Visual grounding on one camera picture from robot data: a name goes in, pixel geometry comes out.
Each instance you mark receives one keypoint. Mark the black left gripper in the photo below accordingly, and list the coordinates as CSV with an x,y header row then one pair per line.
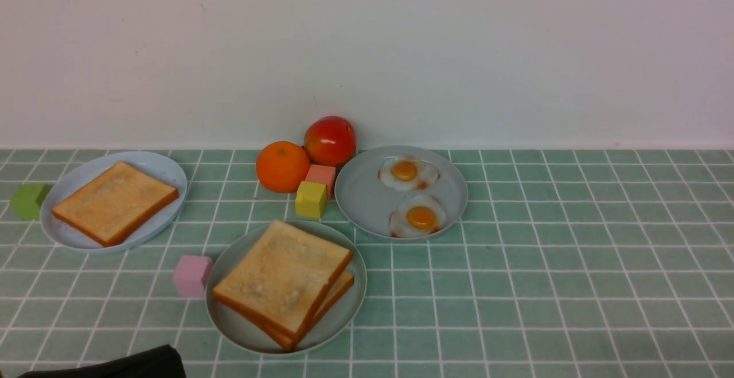
x,y
161,361

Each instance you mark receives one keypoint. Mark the salmon cube block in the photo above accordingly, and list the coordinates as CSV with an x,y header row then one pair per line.
x,y
322,174

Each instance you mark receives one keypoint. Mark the fried egg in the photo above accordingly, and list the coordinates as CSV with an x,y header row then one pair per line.
x,y
418,216
405,174

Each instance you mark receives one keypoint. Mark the light blue bread plate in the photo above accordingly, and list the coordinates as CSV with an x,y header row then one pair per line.
x,y
156,165

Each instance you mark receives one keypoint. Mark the pink cube block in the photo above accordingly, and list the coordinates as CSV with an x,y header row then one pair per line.
x,y
191,274

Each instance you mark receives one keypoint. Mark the grey egg plate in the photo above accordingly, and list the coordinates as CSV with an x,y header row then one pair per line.
x,y
368,204

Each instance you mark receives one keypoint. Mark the fried egg front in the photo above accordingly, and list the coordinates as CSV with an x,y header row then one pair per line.
x,y
418,216

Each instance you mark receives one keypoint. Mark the toast slice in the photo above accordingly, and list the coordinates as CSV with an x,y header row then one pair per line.
x,y
283,280
115,204
342,284

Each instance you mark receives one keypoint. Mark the fried egg back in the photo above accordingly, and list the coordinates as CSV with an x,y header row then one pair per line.
x,y
405,174

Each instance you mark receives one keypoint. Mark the pale green plate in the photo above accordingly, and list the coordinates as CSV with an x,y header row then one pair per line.
x,y
248,335

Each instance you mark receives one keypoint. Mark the red apple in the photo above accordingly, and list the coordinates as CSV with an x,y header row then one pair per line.
x,y
330,141

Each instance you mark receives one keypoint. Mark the green cube block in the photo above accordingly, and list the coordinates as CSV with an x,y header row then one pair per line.
x,y
27,201

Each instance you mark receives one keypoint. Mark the orange fruit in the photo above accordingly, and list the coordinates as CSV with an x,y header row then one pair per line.
x,y
282,166

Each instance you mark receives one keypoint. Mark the yellow cube block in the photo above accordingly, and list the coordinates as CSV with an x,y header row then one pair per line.
x,y
311,200

